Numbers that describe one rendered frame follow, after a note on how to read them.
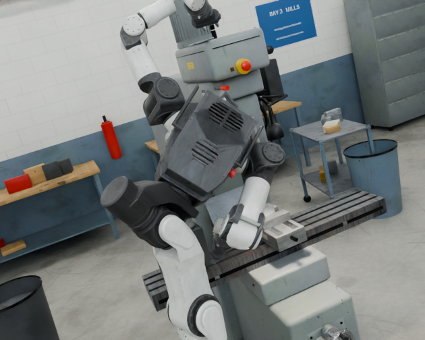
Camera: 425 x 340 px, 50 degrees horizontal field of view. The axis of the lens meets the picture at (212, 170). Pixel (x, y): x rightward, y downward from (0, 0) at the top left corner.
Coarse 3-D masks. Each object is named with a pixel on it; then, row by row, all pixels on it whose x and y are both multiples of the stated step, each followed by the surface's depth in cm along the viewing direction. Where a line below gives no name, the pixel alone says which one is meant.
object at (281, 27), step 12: (276, 0) 651; (288, 0) 657; (300, 0) 664; (264, 12) 649; (276, 12) 654; (288, 12) 660; (300, 12) 667; (312, 12) 673; (264, 24) 651; (276, 24) 657; (288, 24) 663; (300, 24) 670; (312, 24) 676; (264, 36) 654; (276, 36) 660; (288, 36) 666; (300, 36) 673; (312, 36) 679; (276, 48) 663
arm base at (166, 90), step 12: (156, 84) 155; (168, 84) 156; (156, 96) 154; (168, 96) 154; (180, 96) 157; (144, 108) 165; (156, 108) 156; (168, 108) 156; (180, 108) 160; (156, 120) 160
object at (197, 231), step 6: (192, 222) 215; (192, 228) 206; (198, 228) 206; (198, 234) 206; (198, 240) 206; (204, 240) 207; (204, 246) 208; (204, 252) 208; (204, 258) 208; (210, 258) 210; (204, 264) 209; (210, 264) 210
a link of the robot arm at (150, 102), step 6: (156, 72) 162; (144, 78) 161; (150, 78) 160; (156, 78) 161; (138, 84) 163; (144, 84) 162; (150, 84) 162; (144, 90) 166; (150, 90) 164; (150, 96) 159; (150, 102) 160; (156, 102) 157; (150, 108) 162
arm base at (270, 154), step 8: (256, 144) 161; (264, 144) 162; (272, 144) 162; (256, 152) 160; (264, 152) 159; (272, 152) 160; (280, 152) 161; (256, 160) 159; (264, 160) 158; (272, 160) 158; (280, 160) 159; (248, 168) 163; (256, 168) 159; (264, 168) 158
